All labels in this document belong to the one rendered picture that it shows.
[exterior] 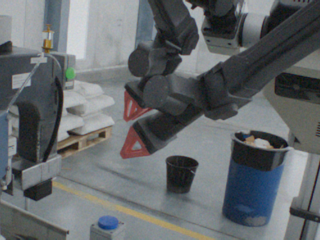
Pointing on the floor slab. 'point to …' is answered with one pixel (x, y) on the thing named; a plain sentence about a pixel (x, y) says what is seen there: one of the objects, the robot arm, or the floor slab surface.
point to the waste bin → (254, 177)
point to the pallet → (77, 140)
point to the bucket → (180, 173)
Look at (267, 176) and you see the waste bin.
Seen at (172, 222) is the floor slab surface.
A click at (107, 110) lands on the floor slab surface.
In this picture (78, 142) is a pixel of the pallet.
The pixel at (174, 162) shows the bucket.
